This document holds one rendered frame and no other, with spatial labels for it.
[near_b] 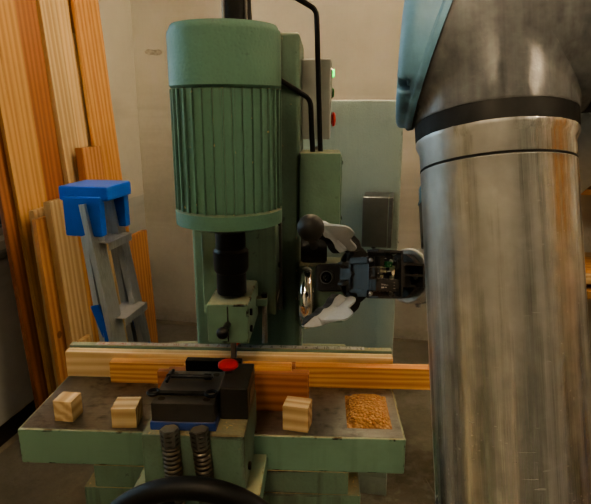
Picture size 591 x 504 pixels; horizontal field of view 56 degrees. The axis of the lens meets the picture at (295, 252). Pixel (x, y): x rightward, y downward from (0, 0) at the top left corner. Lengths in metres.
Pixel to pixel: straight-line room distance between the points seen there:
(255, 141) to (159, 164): 2.73
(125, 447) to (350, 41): 2.68
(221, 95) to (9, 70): 1.65
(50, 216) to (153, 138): 1.40
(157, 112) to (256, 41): 2.72
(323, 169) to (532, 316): 0.75
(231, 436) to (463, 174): 0.51
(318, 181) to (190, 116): 0.33
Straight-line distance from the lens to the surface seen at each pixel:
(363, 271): 0.81
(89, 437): 0.95
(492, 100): 0.39
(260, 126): 0.85
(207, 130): 0.84
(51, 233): 2.32
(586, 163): 0.67
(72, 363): 1.12
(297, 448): 0.89
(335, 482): 0.92
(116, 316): 1.83
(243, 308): 0.92
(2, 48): 2.41
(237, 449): 0.78
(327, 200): 1.09
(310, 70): 1.17
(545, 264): 0.39
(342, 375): 1.00
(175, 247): 3.61
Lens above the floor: 1.38
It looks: 15 degrees down
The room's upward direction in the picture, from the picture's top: straight up
